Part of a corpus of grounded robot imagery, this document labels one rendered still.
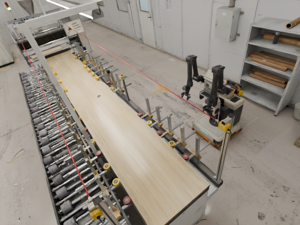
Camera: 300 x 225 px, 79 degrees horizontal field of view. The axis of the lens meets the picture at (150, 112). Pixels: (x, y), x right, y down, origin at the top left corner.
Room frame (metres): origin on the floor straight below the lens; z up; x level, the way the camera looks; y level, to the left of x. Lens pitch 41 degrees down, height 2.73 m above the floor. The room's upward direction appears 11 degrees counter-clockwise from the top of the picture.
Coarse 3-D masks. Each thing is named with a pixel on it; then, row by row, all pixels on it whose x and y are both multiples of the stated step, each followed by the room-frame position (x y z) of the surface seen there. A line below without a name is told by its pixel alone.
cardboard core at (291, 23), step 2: (296, 18) 2.76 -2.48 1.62; (298, 18) 2.73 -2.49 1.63; (294, 20) 2.69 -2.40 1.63; (296, 20) 2.69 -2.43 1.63; (298, 20) 2.69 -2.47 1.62; (290, 22) 2.64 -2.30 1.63; (292, 22) 2.63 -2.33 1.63; (294, 22) 2.64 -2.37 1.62; (296, 22) 2.66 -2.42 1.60; (298, 22) 2.68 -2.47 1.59; (288, 24) 2.68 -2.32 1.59; (290, 24) 2.70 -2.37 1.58; (292, 24) 2.61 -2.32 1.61; (294, 24) 2.63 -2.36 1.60; (296, 24) 2.68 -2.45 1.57; (286, 26) 2.65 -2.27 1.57; (288, 26) 2.66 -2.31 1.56; (290, 26) 2.66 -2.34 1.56; (292, 26) 2.62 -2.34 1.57; (288, 28) 2.62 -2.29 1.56
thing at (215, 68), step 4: (212, 68) 1.82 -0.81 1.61; (216, 68) 1.79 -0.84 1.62; (220, 68) 1.78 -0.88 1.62; (224, 68) 1.81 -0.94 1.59; (220, 76) 1.82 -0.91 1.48; (220, 80) 1.83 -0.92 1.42; (220, 84) 1.83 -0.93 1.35; (220, 88) 1.84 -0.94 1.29; (224, 88) 1.82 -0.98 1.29; (224, 92) 1.82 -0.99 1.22
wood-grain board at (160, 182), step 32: (64, 64) 4.50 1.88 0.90; (96, 96) 2.79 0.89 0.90; (96, 128) 1.96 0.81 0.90; (128, 128) 1.84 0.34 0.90; (128, 160) 1.30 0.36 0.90; (160, 160) 1.22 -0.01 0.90; (128, 192) 0.91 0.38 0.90; (160, 192) 0.85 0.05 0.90; (192, 192) 0.79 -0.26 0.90; (160, 224) 0.57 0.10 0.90
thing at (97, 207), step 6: (90, 198) 0.49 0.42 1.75; (96, 198) 0.46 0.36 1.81; (90, 204) 0.44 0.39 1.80; (96, 204) 0.43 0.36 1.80; (102, 204) 0.44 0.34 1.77; (90, 210) 0.41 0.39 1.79; (96, 210) 0.42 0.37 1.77; (102, 210) 0.43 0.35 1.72; (108, 210) 0.44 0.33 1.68; (96, 216) 0.40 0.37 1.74; (108, 216) 0.44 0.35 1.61; (114, 216) 0.48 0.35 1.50; (102, 222) 0.38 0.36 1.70; (114, 222) 0.44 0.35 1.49
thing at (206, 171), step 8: (104, 80) 3.68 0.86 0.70; (120, 96) 3.02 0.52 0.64; (136, 104) 2.59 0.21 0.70; (144, 112) 2.33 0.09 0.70; (152, 120) 2.11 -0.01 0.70; (168, 136) 1.72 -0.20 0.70; (184, 152) 1.40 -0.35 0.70; (192, 160) 1.26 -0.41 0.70; (200, 168) 1.14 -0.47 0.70; (208, 168) 1.12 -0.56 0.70; (208, 176) 1.02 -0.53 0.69; (216, 184) 0.93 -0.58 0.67
